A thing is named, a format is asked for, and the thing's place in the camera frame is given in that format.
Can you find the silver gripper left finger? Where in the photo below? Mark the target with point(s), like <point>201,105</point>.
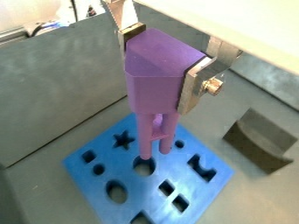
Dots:
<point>128,26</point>

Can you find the purple three prong object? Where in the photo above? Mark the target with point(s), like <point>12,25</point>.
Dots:
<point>156,62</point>

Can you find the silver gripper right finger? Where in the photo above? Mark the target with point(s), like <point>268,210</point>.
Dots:
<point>200,79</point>

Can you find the dark grey curved block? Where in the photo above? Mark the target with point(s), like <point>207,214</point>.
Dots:
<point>261,141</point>

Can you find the blue shape sorter board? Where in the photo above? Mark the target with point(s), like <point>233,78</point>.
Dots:
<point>164,190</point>

